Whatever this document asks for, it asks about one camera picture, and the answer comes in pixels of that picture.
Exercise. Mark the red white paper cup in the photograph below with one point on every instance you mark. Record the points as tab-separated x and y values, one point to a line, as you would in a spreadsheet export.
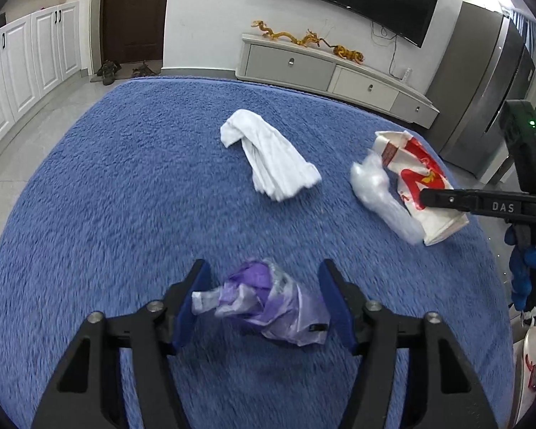
403	154

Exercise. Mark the white lower cabinet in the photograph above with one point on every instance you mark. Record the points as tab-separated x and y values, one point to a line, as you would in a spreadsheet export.
38	52

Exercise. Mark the white router on cabinet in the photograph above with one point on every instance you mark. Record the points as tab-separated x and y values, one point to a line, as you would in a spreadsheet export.
407	75

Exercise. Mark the blue sleeved right forearm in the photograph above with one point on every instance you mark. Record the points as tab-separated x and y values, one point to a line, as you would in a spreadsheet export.
522	262

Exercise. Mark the white tissue wad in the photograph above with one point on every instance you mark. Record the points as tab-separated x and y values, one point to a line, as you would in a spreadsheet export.
279	170

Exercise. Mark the clear plastic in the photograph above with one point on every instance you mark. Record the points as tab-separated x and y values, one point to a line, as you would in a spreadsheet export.
371	185

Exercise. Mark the golden dragon ornament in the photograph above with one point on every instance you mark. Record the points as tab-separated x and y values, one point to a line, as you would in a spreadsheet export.
310	38

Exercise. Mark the purple snack bag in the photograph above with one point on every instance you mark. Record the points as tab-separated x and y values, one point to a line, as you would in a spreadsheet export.
264	297

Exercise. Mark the white low tv cabinet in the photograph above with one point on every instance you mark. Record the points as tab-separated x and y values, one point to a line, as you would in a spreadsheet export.
319	72

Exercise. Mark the pair of brown shoes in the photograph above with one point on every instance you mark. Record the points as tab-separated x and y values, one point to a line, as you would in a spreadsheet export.
108	71

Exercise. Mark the dark brown entrance door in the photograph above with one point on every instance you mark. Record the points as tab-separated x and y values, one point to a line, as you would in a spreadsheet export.
132	30

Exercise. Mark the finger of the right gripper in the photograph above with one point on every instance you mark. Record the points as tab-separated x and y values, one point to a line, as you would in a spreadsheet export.
487	203

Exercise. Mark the blue fuzzy table cloth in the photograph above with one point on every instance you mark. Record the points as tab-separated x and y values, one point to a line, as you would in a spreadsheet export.
141	186

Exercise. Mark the grey steel refrigerator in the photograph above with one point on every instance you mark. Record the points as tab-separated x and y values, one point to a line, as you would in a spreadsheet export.
485	64

